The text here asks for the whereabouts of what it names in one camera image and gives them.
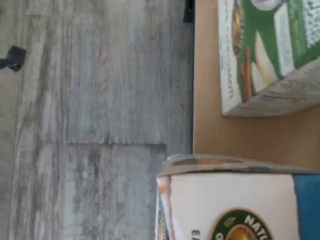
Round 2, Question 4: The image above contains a blue and white oatmeal box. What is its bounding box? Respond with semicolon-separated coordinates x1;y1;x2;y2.
156;153;320;240

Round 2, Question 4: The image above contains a particle board shelf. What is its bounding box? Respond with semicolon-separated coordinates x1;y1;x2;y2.
192;0;320;173

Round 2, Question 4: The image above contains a green oatmeal box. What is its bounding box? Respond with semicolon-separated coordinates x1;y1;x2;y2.
217;0;320;118

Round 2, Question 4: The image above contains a black metal shelf frame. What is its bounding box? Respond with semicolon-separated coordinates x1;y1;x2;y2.
183;0;196;155

